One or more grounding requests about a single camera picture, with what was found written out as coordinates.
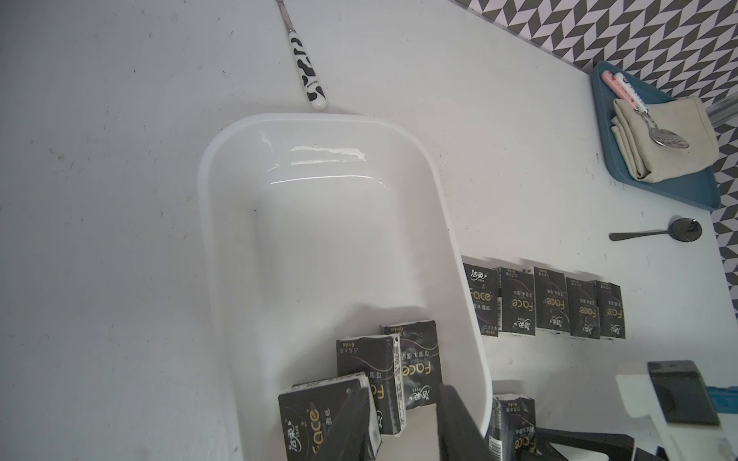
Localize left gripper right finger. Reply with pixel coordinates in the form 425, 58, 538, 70
436, 384, 493, 461

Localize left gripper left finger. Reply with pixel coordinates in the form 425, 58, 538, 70
319, 389, 372, 461

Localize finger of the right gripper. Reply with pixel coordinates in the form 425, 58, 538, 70
521, 428, 634, 460

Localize black pocket tissue pack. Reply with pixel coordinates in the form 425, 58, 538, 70
463, 263, 500, 337
487, 394, 536, 460
336, 334, 407, 436
500, 268, 536, 336
278, 373, 371, 460
534, 267, 571, 333
595, 280, 626, 339
566, 278, 601, 339

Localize white plastic storage box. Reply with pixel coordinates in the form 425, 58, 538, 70
197, 113, 492, 460

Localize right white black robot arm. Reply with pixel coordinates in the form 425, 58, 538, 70
521, 360, 737, 460

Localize black spoon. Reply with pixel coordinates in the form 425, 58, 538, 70
608, 218, 703, 243

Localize teal tray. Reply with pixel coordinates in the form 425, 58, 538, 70
590, 61, 721, 211

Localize beige folded cloth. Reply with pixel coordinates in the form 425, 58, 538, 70
610, 96, 721, 184

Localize red handled fork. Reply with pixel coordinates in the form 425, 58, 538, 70
601, 71, 689, 149

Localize silver spoon patterned handle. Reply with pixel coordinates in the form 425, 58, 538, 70
277, 0, 328, 111

